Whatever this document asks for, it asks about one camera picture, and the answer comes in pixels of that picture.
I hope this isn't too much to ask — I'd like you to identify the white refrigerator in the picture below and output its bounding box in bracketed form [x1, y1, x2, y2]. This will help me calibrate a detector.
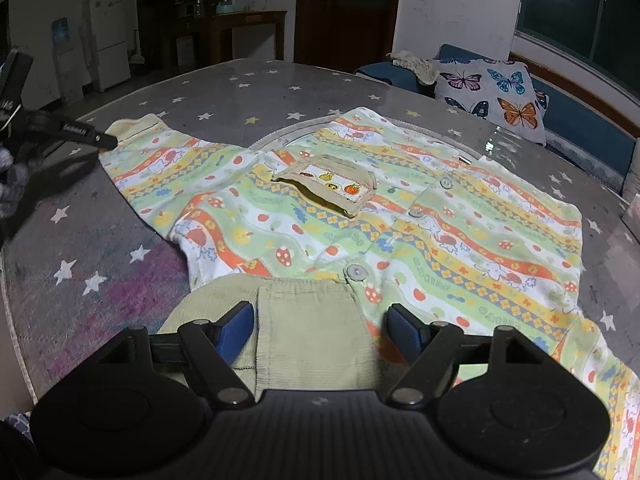
[88, 0, 130, 92]

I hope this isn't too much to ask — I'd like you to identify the grey star tablecloth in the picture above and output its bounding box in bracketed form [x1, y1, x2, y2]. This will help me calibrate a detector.
[0, 56, 640, 480]

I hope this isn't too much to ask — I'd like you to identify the dark window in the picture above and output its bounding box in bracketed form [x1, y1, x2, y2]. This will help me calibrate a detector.
[518, 0, 639, 96]

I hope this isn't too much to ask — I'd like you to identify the colourful patterned children's shirt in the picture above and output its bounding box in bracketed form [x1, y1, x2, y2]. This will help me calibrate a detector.
[100, 107, 639, 479]

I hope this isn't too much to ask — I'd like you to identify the blue sofa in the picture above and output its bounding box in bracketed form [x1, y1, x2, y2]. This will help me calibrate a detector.
[356, 44, 636, 196]

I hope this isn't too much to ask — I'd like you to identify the dark wooden side table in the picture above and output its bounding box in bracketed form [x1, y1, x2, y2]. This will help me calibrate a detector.
[208, 10, 288, 64]

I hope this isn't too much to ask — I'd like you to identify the butterfly print cushion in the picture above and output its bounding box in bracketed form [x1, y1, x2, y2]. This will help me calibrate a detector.
[434, 58, 547, 145]

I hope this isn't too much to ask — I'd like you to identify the dark wooden door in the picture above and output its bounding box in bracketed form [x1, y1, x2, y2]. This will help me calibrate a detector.
[293, 0, 399, 73]

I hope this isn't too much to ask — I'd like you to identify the white lace cloth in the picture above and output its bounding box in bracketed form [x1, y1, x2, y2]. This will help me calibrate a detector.
[387, 50, 439, 86]

